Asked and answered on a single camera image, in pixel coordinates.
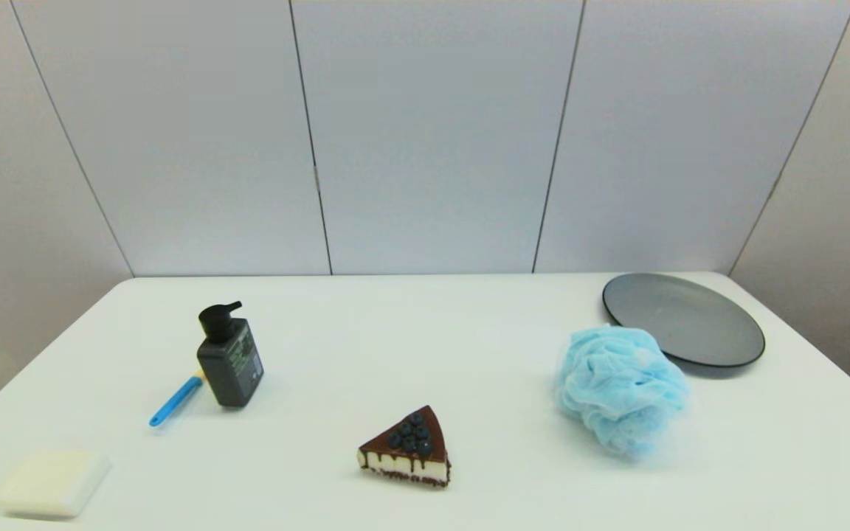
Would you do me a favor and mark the chocolate blueberry cake slice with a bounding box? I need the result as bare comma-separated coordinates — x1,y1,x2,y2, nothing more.
357,405,452,488

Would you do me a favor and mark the yellow spoon with blue handle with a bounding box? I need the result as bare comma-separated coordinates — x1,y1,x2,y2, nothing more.
148,369,209,428

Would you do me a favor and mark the dark grey pump bottle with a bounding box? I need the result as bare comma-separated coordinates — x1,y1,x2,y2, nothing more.
197,301,264,408

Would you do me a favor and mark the dark grey round plate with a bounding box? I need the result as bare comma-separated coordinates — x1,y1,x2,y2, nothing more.
602,272,767,369

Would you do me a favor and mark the white soap bar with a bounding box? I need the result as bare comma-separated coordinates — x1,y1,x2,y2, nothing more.
0,450,112,518

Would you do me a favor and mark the light blue mesh bath loofah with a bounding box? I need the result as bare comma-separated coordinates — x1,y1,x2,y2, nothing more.
554,324,690,459

